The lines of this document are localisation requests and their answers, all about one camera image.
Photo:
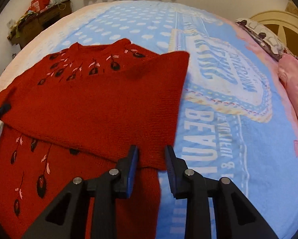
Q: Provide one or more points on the pink quilt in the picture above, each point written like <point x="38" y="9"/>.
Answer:
<point x="288" y="74"/>

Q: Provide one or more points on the cream wooden headboard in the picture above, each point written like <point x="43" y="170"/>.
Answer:
<point x="283" y="24"/>

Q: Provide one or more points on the brown wooden desk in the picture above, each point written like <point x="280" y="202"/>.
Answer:
<point x="31" y="25"/>

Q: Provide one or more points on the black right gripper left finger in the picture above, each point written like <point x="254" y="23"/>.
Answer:
<point x="66" y="216"/>

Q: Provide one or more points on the blue polka dot blanket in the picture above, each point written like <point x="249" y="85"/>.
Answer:
<point x="235" y="119"/>

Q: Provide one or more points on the red bag on desk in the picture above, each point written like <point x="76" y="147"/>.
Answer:
<point x="39" y="5"/>

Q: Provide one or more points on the red knitted sweater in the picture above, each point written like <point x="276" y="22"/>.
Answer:
<point x="75" y="113"/>

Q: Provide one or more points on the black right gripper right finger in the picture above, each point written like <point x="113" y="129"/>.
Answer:
<point x="235" y="215"/>

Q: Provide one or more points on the black white patterned pillow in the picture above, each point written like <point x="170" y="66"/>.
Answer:
<point x="266" y="39"/>

